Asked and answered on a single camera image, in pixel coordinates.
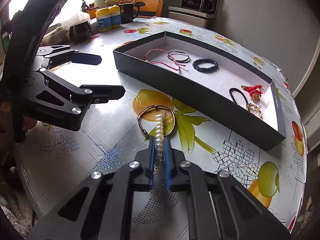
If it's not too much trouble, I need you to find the black mug with spoon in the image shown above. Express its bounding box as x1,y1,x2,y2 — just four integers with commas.
118,0,140,24

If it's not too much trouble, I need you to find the black hair tie with charm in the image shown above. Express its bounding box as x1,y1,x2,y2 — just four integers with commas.
228,87,251,111

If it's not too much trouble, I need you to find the fruit pattern tablecloth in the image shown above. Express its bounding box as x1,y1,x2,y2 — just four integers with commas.
17,17,306,239

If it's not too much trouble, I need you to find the black jewelry box tray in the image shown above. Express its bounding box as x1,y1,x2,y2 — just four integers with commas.
113,31,286,151

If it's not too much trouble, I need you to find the grey cabinet under coffee machine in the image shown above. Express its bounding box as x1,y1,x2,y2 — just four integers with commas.
168,7,215,29

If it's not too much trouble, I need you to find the red bead gold charm jewelry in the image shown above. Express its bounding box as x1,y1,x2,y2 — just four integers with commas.
241,84,264,102

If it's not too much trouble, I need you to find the gold wire bangle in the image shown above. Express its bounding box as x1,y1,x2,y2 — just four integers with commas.
137,105,176,138

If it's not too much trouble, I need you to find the pearl hair clip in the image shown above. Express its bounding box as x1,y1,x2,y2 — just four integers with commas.
155,111,164,161

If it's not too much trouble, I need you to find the pink braided cord bracelet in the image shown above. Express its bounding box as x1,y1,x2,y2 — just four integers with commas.
143,48,187,72

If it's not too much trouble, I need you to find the yellow lid bottle rear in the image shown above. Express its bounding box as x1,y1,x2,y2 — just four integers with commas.
108,5,121,28

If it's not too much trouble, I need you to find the dark round cup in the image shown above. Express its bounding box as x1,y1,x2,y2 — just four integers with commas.
69,21,92,43

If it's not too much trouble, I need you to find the silver bangle pair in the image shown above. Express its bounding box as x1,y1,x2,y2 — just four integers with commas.
168,50,190,63

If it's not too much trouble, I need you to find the yellow lid bottle front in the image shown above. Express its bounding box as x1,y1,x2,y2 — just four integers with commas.
95,8,112,32

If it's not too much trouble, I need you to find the dark blue beaded bracelet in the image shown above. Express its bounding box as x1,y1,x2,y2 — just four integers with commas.
192,58,220,74

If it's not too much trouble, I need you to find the wooden chair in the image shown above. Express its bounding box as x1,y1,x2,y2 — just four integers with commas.
124,0,164,18

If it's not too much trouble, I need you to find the yellow lid bottle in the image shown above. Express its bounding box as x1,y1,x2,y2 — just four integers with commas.
95,8,112,32
108,5,121,28

